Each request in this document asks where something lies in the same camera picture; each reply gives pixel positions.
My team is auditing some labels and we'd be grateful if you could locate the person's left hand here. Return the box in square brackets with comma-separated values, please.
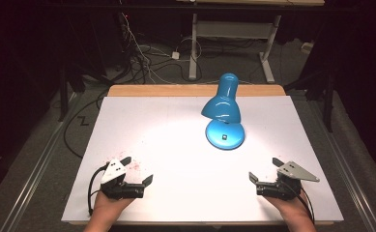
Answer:
[93, 191, 135, 216]

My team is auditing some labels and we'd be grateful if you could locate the person's right hand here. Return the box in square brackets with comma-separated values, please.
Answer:
[263, 192, 309, 217]

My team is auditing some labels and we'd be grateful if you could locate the tangle of floor cables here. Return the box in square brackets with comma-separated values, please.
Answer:
[117, 13, 203, 85]

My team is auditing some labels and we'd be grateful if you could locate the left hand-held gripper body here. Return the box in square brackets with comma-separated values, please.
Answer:
[100, 159, 145, 200]

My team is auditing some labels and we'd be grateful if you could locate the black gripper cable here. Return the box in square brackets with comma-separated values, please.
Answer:
[280, 181, 315, 225]
[86, 162, 110, 217]

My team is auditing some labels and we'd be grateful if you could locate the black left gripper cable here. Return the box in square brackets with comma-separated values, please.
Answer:
[86, 162, 110, 217]

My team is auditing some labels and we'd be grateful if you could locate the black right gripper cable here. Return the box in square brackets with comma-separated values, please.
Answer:
[280, 181, 315, 225]

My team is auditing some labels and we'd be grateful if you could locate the long black floor cable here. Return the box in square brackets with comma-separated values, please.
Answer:
[63, 92, 110, 160]

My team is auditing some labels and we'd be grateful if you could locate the white-framed desk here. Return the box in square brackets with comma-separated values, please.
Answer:
[175, 0, 326, 83]

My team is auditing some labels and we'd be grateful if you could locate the blue desk lamp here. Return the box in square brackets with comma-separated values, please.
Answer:
[200, 72, 246, 151]

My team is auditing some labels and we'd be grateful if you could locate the aluminium floor rail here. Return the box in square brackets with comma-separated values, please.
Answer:
[7, 92, 82, 232]
[305, 98, 376, 232]

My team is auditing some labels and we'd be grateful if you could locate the white table board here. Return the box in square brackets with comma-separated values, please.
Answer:
[61, 96, 344, 224]

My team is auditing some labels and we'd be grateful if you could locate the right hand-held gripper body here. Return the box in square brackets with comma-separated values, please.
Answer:
[256, 160, 321, 201]

